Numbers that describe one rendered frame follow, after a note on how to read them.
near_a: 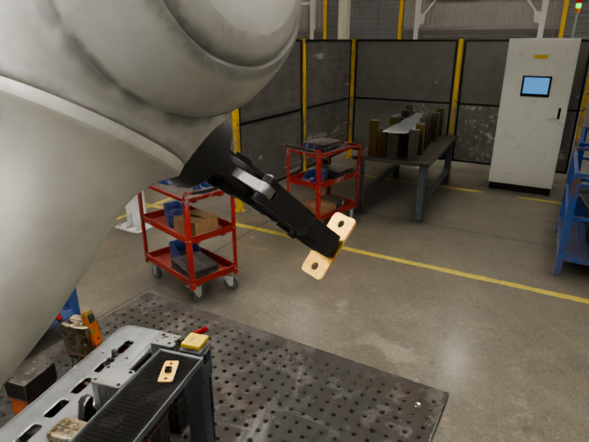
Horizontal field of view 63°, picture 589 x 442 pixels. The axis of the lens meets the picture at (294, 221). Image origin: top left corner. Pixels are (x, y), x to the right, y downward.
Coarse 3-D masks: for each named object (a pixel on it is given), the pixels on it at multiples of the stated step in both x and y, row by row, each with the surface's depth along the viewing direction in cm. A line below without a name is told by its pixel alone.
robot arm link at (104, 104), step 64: (0, 0) 18; (64, 0) 16; (128, 0) 15; (192, 0) 15; (256, 0) 17; (0, 64) 18; (64, 64) 18; (128, 64) 17; (192, 64) 17; (256, 64) 18; (0, 128) 19; (64, 128) 19; (128, 128) 19; (192, 128) 21; (0, 192) 20; (64, 192) 20; (128, 192) 22; (0, 256) 20; (64, 256) 21; (0, 320) 21; (0, 384) 24
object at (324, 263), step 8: (336, 216) 59; (344, 216) 58; (328, 224) 60; (336, 224) 59; (344, 224) 58; (352, 224) 57; (336, 232) 58; (344, 232) 57; (344, 240) 57; (336, 248) 57; (312, 256) 59; (320, 256) 58; (336, 256) 57; (304, 264) 59; (312, 264) 58; (320, 264) 57; (328, 264) 57; (312, 272) 58; (320, 272) 57
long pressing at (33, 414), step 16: (112, 336) 170; (128, 336) 170; (144, 336) 170; (96, 352) 161; (128, 352) 161; (144, 352) 161; (80, 368) 153; (128, 368) 152; (64, 384) 146; (48, 400) 140; (16, 416) 134; (32, 416) 134; (64, 416) 134; (0, 432) 128; (16, 432) 128
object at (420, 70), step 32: (384, 64) 785; (416, 64) 760; (448, 64) 736; (480, 64) 714; (352, 96) 826; (384, 96) 800; (416, 96) 774; (448, 96) 751; (480, 96) 727; (576, 96) 667; (352, 128) 844; (448, 128) 764; (480, 128) 741; (480, 160) 755
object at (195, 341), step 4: (192, 332) 144; (188, 336) 142; (192, 336) 142; (196, 336) 142; (200, 336) 142; (204, 336) 142; (208, 336) 142; (184, 340) 140; (188, 340) 140; (192, 340) 140; (196, 340) 140; (200, 340) 140; (204, 340) 140; (184, 344) 139; (188, 344) 138; (192, 344) 138; (196, 344) 138; (200, 344) 138; (192, 348) 138; (196, 348) 138; (200, 348) 138
